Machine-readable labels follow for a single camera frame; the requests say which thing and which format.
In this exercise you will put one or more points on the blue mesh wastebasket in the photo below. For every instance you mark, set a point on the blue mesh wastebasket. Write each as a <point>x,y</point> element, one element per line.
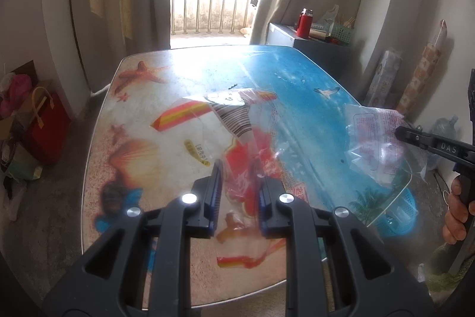
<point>400,216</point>

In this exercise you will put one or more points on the grey cabinet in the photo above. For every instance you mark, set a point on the grey cabinet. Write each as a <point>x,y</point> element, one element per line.
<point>323,55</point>

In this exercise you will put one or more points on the clear plastic bag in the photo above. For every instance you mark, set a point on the clear plastic bag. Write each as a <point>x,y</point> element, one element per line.
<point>330,18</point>

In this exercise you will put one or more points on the red thermos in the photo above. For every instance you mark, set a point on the red thermos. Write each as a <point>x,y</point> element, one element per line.
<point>303,25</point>

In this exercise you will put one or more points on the metal balcony railing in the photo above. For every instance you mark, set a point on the metal balcony railing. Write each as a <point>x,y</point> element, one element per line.
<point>209,10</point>

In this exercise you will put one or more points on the clear bag red yellow print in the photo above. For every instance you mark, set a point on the clear bag red yellow print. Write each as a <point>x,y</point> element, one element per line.
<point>245,161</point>

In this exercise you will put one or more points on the person's right hand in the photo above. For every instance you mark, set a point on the person's right hand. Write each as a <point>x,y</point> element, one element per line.
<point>451,216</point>

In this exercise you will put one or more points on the clear water jug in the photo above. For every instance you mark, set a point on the clear water jug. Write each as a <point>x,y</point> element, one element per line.
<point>443,127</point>

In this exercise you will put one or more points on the pale green bag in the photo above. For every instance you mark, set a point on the pale green bag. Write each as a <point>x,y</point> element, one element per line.
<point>26,168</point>

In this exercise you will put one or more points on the green floral cloth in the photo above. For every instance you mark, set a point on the green floral cloth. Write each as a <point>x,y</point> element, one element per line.
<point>441,280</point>

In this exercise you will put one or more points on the black curtain clip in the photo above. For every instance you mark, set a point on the black curtain clip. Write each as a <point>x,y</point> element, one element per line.
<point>254,1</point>

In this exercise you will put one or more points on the cardboard box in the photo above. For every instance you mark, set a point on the cardboard box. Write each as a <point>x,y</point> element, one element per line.
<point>7,127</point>

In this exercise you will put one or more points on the clear wrapper with red print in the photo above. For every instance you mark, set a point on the clear wrapper with red print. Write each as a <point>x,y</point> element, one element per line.
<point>374,138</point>

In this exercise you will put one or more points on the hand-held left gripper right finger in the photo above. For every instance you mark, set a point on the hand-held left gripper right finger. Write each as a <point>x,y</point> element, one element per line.
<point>264,205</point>

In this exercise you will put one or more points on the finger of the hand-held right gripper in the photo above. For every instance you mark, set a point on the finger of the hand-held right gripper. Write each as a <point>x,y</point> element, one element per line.
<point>419,138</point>

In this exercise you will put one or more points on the toilet paper pack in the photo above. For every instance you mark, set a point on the toilet paper pack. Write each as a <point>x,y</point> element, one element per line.
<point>384,77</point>

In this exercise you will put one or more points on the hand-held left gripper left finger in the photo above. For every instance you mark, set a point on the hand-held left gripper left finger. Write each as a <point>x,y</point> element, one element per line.
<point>217,190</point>

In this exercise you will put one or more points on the green plastic basket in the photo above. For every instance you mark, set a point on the green plastic basket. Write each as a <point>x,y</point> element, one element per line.
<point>341,33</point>

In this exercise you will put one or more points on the pink plush toy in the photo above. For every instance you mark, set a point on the pink plush toy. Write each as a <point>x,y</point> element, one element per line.
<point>18,90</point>

